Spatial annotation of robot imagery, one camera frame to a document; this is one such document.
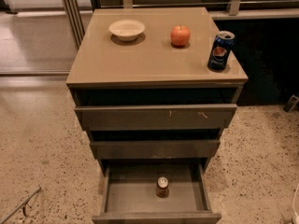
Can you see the grey top drawer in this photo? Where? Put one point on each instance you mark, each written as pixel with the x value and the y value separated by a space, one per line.
pixel 155 117

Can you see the grey drawer cabinet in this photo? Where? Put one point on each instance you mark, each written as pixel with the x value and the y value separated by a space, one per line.
pixel 152 71

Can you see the grey middle drawer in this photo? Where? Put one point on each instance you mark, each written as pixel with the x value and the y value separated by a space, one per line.
pixel 172 149

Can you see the grey open bottom drawer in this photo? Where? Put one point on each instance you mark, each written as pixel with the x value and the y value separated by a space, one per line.
pixel 130 195

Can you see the orange soda can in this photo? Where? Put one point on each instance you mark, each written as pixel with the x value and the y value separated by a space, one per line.
pixel 162 187

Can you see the blue pepsi can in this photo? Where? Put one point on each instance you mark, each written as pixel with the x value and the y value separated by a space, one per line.
pixel 222 46

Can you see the red apple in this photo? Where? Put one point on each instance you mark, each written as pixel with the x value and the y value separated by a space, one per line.
pixel 180 35

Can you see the white bowl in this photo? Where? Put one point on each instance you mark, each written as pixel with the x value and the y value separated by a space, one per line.
pixel 127 30

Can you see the small dark floor object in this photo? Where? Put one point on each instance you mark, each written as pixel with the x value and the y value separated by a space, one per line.
pixel 293 101

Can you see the metal rod on floor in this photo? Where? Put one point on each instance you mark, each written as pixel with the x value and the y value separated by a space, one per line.
pixel 21 205

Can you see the metal window frame post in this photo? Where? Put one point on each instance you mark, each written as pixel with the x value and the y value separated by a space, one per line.
pixel 75 21

